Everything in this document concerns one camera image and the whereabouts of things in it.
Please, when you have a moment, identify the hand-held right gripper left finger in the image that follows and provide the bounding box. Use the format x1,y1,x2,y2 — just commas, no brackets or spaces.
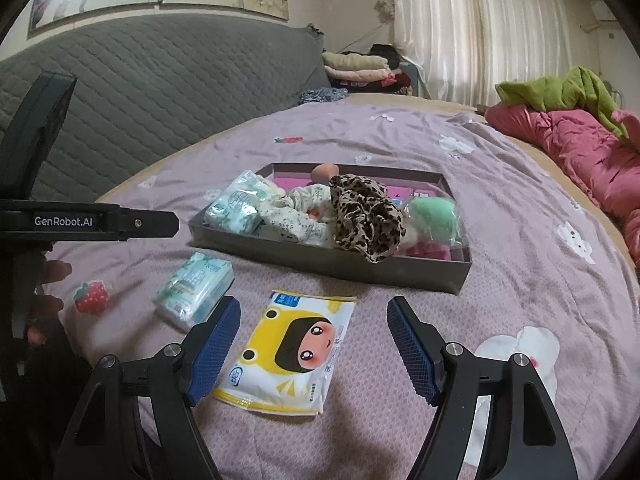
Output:
57,296,243,480

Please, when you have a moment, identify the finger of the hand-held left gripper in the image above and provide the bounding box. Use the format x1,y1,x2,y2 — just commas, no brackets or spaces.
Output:
120,205,181,241

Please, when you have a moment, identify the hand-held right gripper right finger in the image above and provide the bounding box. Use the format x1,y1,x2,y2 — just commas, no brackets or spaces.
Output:
386,296,581,480

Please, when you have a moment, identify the green tissue pack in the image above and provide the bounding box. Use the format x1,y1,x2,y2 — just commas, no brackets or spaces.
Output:
152,252,236,332
204,170,273,236

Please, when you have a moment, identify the yellow cartoon tissue packet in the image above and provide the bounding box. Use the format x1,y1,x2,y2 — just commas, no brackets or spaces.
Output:
211,289,357,417

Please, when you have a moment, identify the grey cardboard box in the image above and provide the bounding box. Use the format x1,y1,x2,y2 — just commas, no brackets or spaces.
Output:
187,161,473,295

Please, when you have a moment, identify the green makeup sponge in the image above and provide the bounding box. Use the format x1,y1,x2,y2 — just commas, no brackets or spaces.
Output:
402,196,471,261

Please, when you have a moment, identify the leopard print scrunchie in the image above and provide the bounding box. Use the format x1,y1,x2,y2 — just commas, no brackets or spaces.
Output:
327,173,407,265

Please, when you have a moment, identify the cream floral scrunchie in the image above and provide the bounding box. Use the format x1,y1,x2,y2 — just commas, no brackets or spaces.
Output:
257,182,341,248

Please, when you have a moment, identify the peach makeup sponge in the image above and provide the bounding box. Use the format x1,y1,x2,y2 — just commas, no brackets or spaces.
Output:
311,163,340,186

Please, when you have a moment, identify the person's left forearm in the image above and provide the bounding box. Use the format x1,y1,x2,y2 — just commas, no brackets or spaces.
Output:
0,320,93,480

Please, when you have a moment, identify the person's left hand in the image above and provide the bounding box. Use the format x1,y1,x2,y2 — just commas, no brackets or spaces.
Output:
27,259,73,348

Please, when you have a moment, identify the grey quilted headboard cover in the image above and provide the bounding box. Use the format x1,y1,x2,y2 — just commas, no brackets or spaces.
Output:
0,12,331,211

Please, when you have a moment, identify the purple printed bedsheet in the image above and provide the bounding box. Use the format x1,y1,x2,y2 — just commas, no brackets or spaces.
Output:
47,97,640,480

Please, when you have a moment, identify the blue patterned cloth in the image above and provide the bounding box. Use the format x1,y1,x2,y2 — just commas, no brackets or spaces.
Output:
297,86,348,107

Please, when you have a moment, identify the stack of folded clothes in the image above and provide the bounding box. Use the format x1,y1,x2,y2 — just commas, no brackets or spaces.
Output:
321,50,416,95

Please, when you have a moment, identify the pink quilt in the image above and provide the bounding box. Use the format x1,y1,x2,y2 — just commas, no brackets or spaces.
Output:
485,107,640,261

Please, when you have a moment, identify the black garment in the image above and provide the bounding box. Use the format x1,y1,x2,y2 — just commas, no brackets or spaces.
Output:
370,44,406,68

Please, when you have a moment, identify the green cloth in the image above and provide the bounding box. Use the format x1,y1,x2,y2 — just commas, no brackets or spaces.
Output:
495,66,631,141

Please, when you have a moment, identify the white curtain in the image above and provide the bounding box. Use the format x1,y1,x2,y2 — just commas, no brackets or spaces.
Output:
387,0,601,111

